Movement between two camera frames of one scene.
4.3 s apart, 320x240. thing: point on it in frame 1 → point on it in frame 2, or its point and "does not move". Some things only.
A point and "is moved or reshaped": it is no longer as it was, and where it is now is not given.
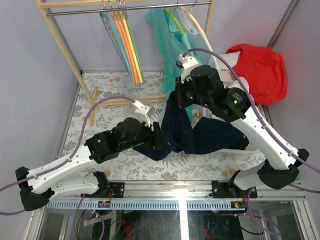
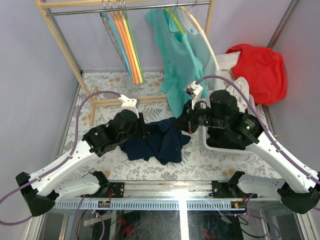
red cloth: (264, 70) does not move
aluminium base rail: (163, 195) does not move
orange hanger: (118, 18) does not move
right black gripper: (179, 91) → (186, 121)
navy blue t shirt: (204, 135) is moved or reshaped
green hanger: (136, 47) does not move
